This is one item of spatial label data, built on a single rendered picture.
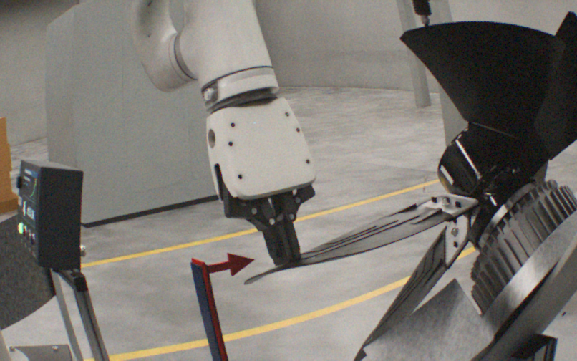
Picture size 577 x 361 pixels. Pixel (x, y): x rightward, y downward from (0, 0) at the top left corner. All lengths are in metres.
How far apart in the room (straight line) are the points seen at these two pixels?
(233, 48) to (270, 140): 0.11
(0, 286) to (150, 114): 4.88
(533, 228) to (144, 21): 0.56
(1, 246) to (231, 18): 1.85
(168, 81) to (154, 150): 6.30
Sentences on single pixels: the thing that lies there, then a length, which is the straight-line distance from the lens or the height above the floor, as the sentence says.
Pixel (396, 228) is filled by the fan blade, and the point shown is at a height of 1.17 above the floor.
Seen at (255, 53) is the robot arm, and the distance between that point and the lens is 0.89.
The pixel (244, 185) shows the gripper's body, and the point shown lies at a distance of 0.86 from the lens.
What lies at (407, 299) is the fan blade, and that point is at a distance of 1.15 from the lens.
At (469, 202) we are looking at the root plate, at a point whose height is 1.17.
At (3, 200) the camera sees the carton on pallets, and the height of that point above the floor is 0.15.
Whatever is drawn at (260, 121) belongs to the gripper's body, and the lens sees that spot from 0.88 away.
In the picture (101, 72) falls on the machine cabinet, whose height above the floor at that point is 1.43.
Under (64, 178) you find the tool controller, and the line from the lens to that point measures 1.32.
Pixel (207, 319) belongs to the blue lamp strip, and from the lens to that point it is 0.80.
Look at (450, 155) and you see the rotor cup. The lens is 1.03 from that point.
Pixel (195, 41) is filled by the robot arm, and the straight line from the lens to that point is 0.91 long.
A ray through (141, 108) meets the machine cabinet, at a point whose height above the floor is 0.98.
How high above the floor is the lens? 1.39
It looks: 10 degrees down
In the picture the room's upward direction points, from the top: 6 degrees counter-clockwise
